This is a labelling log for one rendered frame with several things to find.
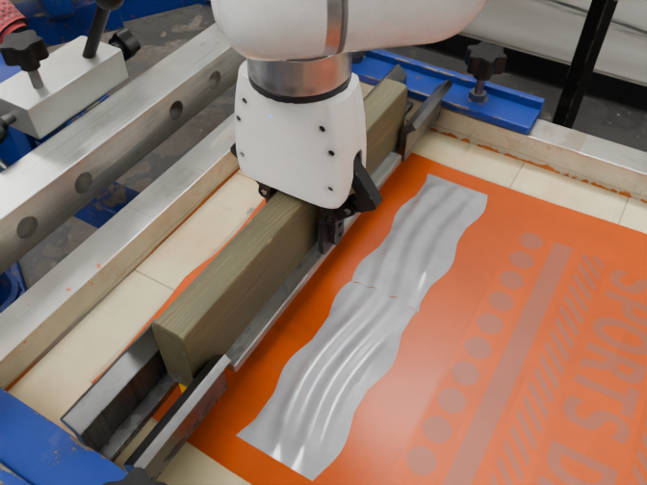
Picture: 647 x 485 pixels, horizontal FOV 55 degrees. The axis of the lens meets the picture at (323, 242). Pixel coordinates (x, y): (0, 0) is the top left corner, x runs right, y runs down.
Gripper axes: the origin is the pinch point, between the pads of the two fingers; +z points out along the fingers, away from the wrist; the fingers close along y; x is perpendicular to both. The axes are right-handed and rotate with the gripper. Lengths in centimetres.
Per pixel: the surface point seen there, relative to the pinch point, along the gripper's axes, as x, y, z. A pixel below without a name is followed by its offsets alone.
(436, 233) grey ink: 9.6, 9.5, 5.4
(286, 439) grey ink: -16.4, 8.4, 5.4
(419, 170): 17.9, 3.8, 5.9
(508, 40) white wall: 200, -31, 88
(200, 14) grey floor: 174, -168, 101
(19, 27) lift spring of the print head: 6.5, -42.8, -3.8
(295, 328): -7.2, 3.3, 5.9
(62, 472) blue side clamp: -27.6, -2.0, 1.3
